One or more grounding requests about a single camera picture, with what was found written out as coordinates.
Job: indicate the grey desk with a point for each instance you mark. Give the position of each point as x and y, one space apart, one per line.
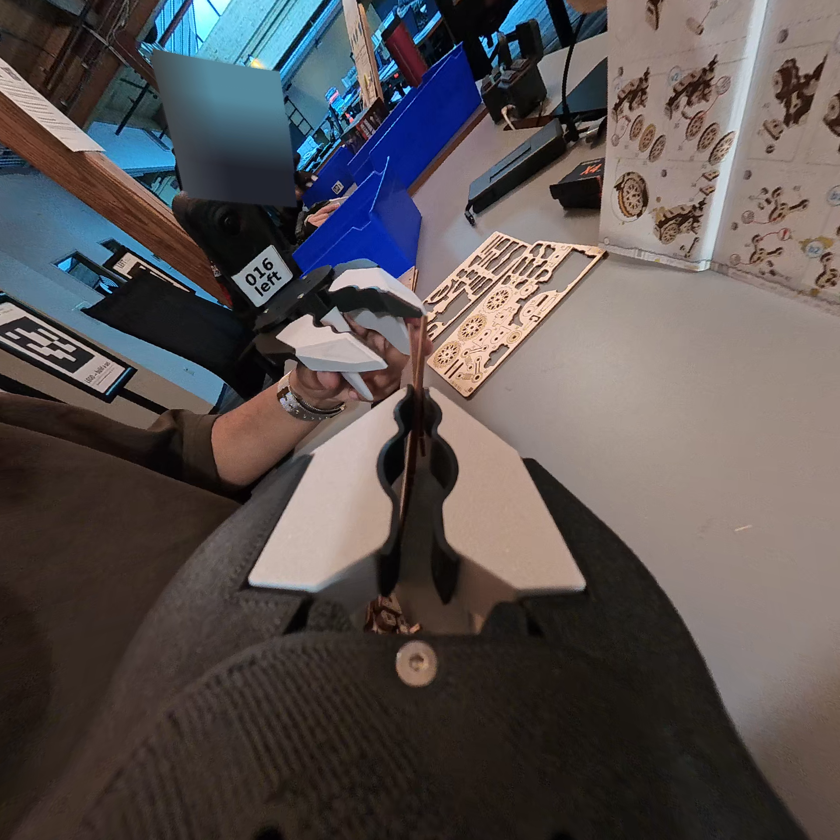
689 459

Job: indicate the person's left forearm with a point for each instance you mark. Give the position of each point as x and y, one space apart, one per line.
256 439

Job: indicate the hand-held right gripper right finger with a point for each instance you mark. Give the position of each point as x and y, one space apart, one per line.
518 525

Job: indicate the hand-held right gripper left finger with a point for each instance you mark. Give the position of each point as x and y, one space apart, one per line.
315 525

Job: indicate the small black box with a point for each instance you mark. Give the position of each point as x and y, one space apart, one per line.
577 187

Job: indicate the black office chair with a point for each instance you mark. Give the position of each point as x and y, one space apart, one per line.
170 328

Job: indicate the engraved wooden puzzle sheet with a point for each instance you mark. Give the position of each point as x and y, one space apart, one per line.
415 367

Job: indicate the black flat monitor base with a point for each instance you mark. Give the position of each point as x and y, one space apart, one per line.
587 92

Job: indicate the wooden beam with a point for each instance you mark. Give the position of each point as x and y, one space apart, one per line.
98 184

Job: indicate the person's left hand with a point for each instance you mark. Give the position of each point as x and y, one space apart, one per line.
400 367

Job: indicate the black charging dock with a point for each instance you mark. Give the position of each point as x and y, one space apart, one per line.
518 88

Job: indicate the white paper notice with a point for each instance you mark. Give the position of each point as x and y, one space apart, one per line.
46 105

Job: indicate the small framed poster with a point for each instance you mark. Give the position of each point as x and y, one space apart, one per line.
138 266

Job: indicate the long black case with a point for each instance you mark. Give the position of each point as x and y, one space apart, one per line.
518 164

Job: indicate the silver wristwatch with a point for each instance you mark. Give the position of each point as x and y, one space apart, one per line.
302 403

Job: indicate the folded model instruction booklet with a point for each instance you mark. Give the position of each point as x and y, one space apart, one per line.
722 164

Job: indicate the tall wooden panel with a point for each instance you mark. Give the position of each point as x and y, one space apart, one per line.
364 59

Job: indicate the cut-out wooden puzzle sheet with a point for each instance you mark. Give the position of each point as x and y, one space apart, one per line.
436 298

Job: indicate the red cylinder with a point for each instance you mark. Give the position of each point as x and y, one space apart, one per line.
407 49

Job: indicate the framed marker poster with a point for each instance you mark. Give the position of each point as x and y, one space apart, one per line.
46 341

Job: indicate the person's brown clothing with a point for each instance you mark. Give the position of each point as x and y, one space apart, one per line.
79 558

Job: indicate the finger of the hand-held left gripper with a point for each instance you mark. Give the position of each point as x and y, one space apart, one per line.
328 348
367 272

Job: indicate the small wooden model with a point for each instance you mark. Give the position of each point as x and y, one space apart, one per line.
387 617

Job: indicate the wooden puzzle sheet with gears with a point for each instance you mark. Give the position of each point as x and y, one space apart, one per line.
469 387

